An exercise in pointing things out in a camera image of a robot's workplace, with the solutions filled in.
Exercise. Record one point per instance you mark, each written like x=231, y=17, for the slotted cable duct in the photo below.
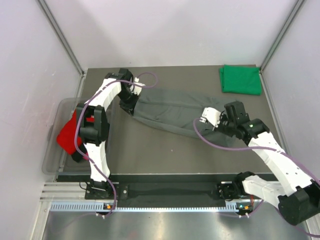
x=102, y=207

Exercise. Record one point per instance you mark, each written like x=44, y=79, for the left aluminium frame post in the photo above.
x=60, y=35

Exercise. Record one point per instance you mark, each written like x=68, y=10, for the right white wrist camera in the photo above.
x=210, y=115

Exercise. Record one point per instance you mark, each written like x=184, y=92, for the red t shirt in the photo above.
x=66, y=136

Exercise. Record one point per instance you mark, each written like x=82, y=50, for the folded green t shirt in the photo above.
x=240, y=80

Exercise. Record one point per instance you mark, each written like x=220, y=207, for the grey t shirt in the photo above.
x=174, y=110

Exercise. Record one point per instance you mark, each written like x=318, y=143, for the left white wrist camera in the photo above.
x=137, y=86

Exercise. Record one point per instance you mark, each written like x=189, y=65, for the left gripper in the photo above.
x=129, y=107

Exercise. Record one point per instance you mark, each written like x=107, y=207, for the aluminium frame post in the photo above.
x=298, y=5
x=60, y=35

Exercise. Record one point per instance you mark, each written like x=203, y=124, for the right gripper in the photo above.
x=223, y=116

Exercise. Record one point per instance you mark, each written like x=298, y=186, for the right aluminium frame post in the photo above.
x=298, y=5

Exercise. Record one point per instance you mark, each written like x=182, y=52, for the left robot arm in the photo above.
x=93, y=128

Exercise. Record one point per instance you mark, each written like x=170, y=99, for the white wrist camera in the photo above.
x=137, y=86
x=210, y=115

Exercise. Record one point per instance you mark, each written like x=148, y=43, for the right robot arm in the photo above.
x=297, y=193

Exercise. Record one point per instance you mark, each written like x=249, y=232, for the clear plastic bin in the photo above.
x=56, y=160

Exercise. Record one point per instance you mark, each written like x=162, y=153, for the aluminium front rail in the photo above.
x=62, y=192

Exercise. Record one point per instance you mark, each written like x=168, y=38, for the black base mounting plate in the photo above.
x=170, y=190

